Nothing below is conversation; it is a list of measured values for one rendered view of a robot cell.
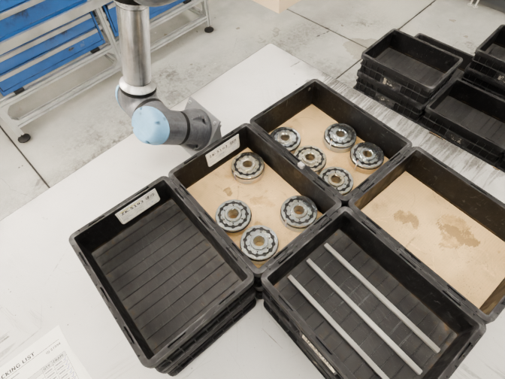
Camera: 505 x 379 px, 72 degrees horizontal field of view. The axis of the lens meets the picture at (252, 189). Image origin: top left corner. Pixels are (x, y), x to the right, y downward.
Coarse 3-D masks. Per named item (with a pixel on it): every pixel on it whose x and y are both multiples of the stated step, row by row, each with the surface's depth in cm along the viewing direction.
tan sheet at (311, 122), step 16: (304, 112) 123; (320, 112) 122; (304, 128) 119; (320, 128) 118; (304, 144) 115; (320, 144) 114; (336, 160) 111; (384, 160) 110; (352, 176) 107; (368, 176) 107
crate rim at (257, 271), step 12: (228, 132) 106; (216, 144) 103; (192, 156) 101; (288, 156) 100; (180, 168) 99; (300, 168) 97; (312, 180) 95; (324, 192) 93; (192, 204) 92; (336, 204) 90; (204, 216) 90; (216, 228) 88; (312, 228) 87; (228, 240) 86; (300, 240) 85; (240, 252) 85; (252, 264) 82; (264, 264) 82
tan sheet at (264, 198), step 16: (208, 176) 109; (224, 176) 109; (272, 176) 108; (192, 192) 106; (208, 192) 106; (224, 192) 106; (240, 192) 106; (256, 192) 105; (272, 192) 105; (288, 192) 105; (208, 208) 103; (256, 208) 102; (272, 208) 102; (256, 224) 99; (272, 224) 99; (288, 240) 96
